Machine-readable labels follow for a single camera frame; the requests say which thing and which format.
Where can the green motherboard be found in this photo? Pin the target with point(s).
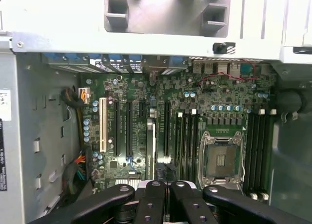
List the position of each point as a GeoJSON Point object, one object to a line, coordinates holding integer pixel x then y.
{"type": "Point", "coordinates": [170, 92]}

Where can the grey parts rack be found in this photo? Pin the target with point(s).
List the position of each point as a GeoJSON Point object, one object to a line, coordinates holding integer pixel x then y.
{"type": "Point", "coordinates": [158, 14]}

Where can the silver chipset heatsink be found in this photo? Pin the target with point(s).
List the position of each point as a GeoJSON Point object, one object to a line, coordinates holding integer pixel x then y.
{"type": "Point", "coordinates": [129, 179]}

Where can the short black expansion slot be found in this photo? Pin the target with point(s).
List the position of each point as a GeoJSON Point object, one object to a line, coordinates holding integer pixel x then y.
{"type": "Point", "coordinates": [141, 109]}

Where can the white expansion slot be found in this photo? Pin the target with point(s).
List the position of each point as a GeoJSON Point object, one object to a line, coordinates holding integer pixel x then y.
{"type": "Point", "coordinates": [103, 124]}

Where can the long black expansion slot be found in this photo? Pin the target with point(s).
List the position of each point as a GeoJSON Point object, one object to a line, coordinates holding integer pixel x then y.
{"type": "Point", "coordinates": [116, 129]}
{"type": "Point", "coordinates": [129, 129]}
{"type": "Point", "coordinates": [167, 129]}

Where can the black RAM slot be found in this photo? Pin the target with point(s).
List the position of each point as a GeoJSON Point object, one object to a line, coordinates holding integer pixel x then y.
{"type": "Point", "coordinates": [258, 153]}
{"type": "Point", "coordinates": [193, 148]}
{"type": "Point", "coordinates": [252, 153]}
{"type": "Point", "coordinates": [198, 148]}
{"type": "Point", "coordinates": [268, 153]}
{"type": "Point", "coordinates": [263, 153]}
{"type": "Point", "coordinates": [186, 148]}

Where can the open black PC case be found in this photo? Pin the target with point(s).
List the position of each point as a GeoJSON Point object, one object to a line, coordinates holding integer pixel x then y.
{"type": "Point", "coordinates": [48, 136]}

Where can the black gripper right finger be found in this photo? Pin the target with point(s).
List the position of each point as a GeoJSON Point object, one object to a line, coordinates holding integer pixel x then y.
{"type": "Point", "coordinates": [190, 207]}

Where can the CPU socket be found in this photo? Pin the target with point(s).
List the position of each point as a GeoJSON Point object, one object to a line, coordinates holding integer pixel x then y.
{"type": "Point", "coordinates": [221, 158]}

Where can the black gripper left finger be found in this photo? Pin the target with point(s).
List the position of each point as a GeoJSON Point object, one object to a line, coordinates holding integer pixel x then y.
{"type": "Point", "coordinates": [153, 204]}

